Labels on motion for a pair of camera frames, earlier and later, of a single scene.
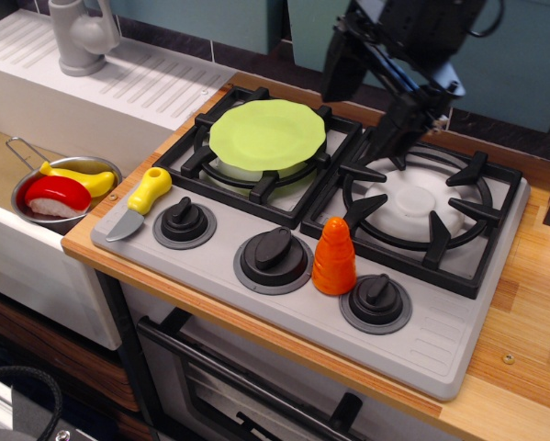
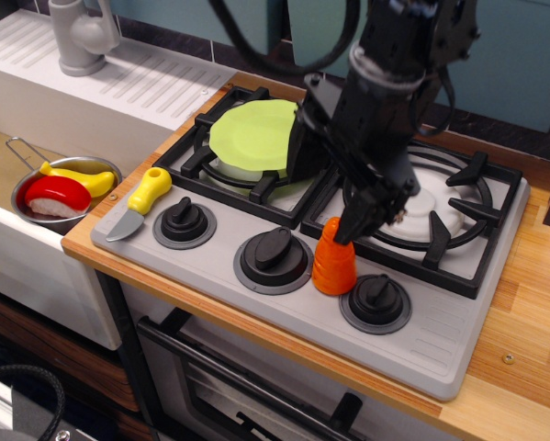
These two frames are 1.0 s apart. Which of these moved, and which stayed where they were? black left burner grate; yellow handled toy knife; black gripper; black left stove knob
Moved: black gripper
Stayed: yellow handled toy knife; black left stove knob; black left burner grate
